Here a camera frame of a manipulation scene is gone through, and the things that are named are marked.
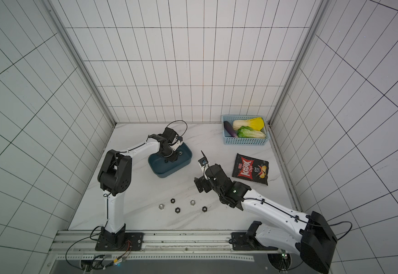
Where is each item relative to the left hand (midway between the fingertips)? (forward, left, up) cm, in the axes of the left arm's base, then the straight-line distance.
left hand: (172, 158), depth 98 cm
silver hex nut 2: (-26, +3, -3) cm, 27 cm away
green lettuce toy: (+16, -46, +6) cm, 49 cm away
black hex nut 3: (-28, -19, -2) cm, 33 cm away
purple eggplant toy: (+24, -37, 0) cm, 44 cm away
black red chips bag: (-5, -45, -1) cm, 46 cm away
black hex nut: (-23, -3, -3) cm, 24 cm away
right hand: (-16, -16, +11) cm, 25 cm away
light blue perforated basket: (+12, -34, +3) cm, 37 cm away
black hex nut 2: (-28, -6, -2) cm, 29 cm away
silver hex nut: (-25, -13, -2) cm, 28 cm away
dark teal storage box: (-5, +7, -1) cm, 9 cm away
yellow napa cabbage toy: (+24, -52, +6) cm, 58 cm away
